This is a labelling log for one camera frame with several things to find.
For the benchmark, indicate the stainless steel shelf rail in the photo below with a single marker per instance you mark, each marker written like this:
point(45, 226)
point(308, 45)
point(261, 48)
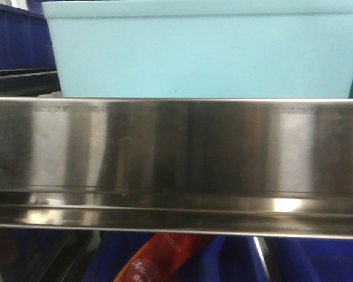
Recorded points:
point(258, 167)

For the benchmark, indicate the light blue plastic bin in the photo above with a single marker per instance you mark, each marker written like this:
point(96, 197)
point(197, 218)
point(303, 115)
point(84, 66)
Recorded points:
point(202, 49)

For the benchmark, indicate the dark blue storage crate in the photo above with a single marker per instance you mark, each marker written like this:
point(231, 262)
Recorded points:
point(25, 41)

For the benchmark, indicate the blue lower crate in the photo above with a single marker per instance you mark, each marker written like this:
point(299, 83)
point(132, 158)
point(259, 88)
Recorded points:
point(233, 258)

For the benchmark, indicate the red snack package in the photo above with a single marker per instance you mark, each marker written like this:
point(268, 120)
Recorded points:
point(162, 255)

